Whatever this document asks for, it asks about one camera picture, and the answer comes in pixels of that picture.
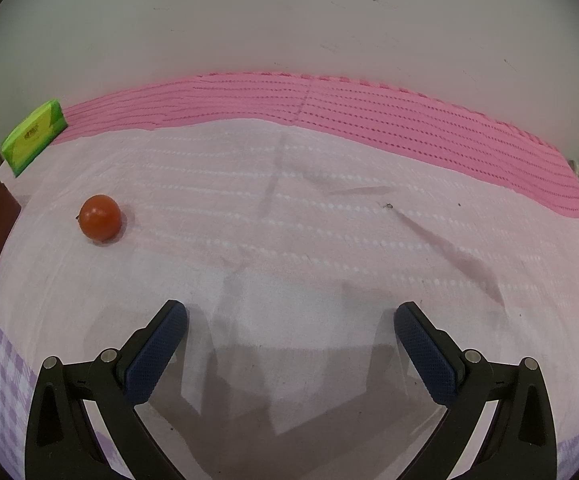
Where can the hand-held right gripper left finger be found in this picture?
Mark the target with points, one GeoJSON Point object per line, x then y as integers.
{"type": "Point", "coordinates": [157, 355]}

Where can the pink purple checked tablecloth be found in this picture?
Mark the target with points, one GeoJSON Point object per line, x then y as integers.
{"type": "Point", "coordinates": [319, 240]}

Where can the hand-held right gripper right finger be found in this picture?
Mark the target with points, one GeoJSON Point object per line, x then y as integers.
{"type": "Point", "coordinates": [427, 355]}

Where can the green tissue pack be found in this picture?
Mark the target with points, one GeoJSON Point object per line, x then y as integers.
{"type": "Point", "coordinates": [32, 135]}

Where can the red tomato with stem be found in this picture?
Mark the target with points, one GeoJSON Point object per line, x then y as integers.
{"type": "Point", "coordinates": [99, 217]}

